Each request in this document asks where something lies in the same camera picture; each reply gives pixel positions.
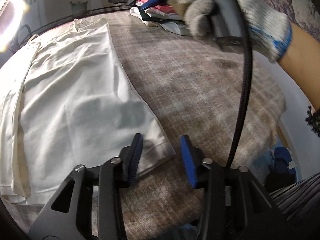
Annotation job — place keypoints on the white ring light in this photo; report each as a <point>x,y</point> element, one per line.
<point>12,12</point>

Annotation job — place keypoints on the white camisole top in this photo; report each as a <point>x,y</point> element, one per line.
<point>66,100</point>

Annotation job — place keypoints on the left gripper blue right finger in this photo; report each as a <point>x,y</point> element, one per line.
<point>192,160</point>

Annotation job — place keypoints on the landscape painting wall tapestry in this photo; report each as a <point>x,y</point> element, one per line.
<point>302,13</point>

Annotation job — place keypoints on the grey knit gloved right hand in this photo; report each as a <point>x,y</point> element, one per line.
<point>270,31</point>

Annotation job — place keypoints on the potted plant green pot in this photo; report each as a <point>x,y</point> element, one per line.
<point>79,8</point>

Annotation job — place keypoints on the beige plaid bed blanket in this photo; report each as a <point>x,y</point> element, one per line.
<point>192,89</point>

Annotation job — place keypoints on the bare right forearm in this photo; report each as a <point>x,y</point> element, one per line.
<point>301,62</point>

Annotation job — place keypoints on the black metal clothes rack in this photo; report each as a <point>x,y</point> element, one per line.
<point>39,22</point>

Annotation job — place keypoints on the stack of folded clothes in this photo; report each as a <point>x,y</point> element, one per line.
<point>171,23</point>

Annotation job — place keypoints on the pink folded garment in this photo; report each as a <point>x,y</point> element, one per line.
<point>159,8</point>

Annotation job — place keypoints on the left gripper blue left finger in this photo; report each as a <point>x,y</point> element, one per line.
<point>130,156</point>

